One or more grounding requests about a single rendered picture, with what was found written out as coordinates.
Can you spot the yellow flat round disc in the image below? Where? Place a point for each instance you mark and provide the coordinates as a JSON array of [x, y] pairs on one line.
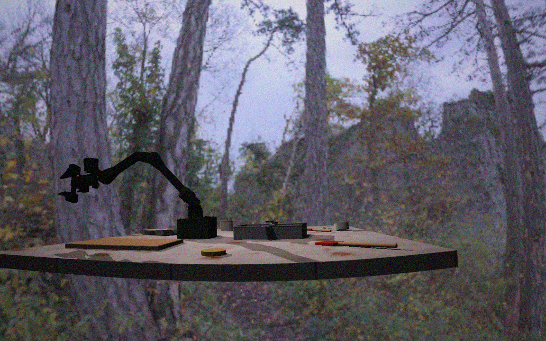
[[213, 252]]

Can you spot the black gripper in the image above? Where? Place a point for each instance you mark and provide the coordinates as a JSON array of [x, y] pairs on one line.
[[76, 182]]

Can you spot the grey cylinder with orange top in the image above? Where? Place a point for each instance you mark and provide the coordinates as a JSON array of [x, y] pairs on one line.
[[226, 225]]

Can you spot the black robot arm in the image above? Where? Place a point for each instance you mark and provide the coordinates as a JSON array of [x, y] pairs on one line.
[[108, 175]]

